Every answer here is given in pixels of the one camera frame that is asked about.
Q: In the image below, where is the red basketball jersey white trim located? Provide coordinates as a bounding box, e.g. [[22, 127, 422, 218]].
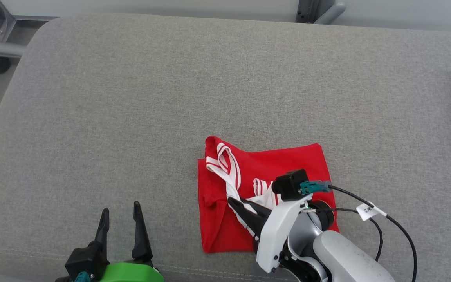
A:
[[197, 136, 339, 254]]

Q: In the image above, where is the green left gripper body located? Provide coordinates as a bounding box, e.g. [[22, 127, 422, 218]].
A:
[[100, 262, 164, 282]]

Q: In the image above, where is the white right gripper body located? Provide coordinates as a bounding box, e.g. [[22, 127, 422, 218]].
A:
[[256, 192, 312, 275]]

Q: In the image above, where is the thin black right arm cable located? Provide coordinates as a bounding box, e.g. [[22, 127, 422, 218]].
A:
[[316, 208, 383, 262]]

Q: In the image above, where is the grey fabric sofa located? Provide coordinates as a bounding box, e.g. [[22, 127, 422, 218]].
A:
[[0, 13, 451, 282]]

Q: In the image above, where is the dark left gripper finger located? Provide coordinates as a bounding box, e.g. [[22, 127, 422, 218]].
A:
[[132, 201, 153, 265], [94, 208, 110, 251]]

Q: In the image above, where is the white right cable label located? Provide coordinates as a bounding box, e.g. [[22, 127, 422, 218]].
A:
[[357, 202, 387, 221]]

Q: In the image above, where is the grey metal post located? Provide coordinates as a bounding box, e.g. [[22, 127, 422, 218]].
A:
[[296, 0, 346, 25]]

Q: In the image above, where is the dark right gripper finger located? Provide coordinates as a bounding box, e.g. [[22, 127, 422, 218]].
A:
[[238, 211, 265, 237], [227, 197, 272, 222]]

